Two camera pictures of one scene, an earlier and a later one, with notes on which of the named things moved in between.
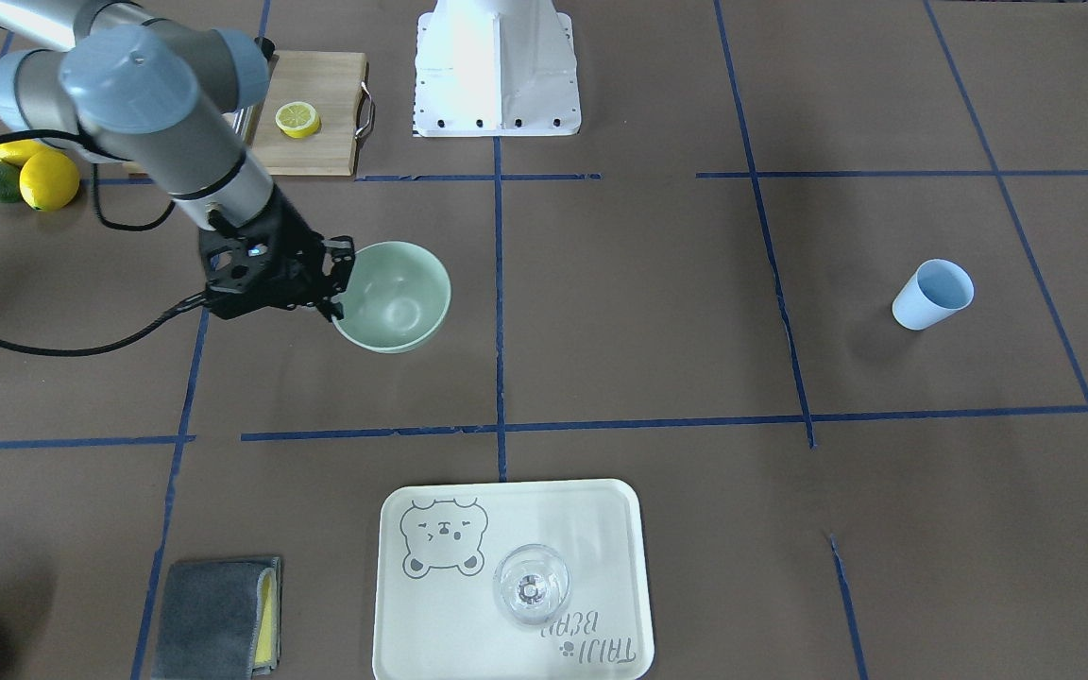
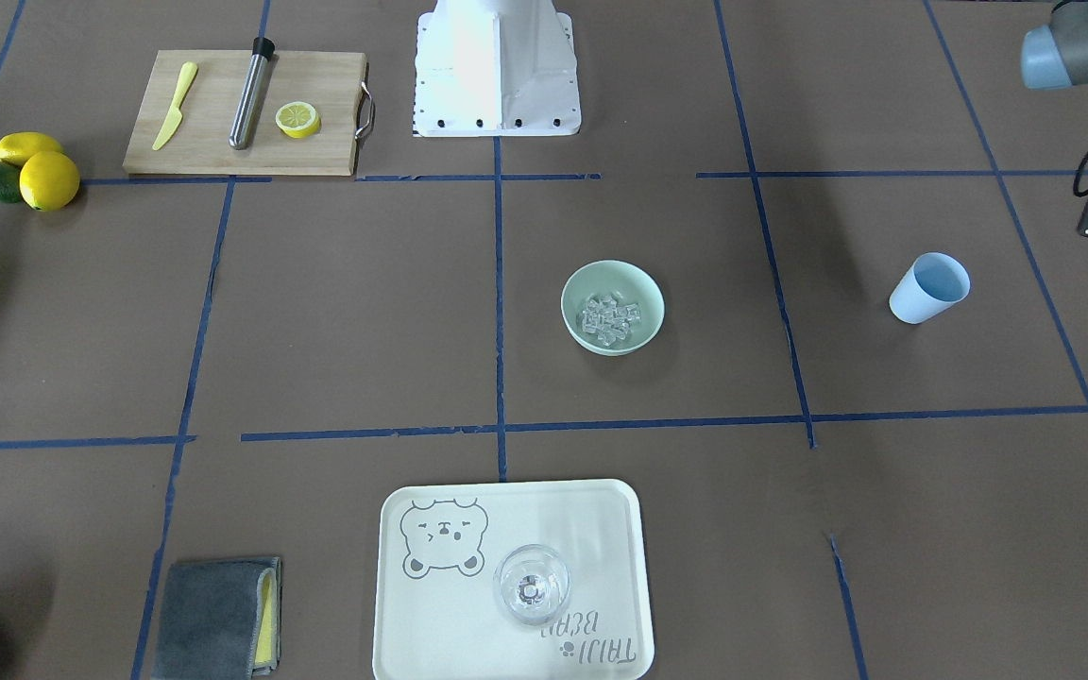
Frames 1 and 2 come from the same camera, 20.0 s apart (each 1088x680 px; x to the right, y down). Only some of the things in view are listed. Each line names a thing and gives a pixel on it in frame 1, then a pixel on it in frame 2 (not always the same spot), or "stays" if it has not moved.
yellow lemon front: x=49 y=180 stays
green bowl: x=398 y=297 → x=612 y=308
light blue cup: x=938 y=290 stays
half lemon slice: x=297 y=120 stays
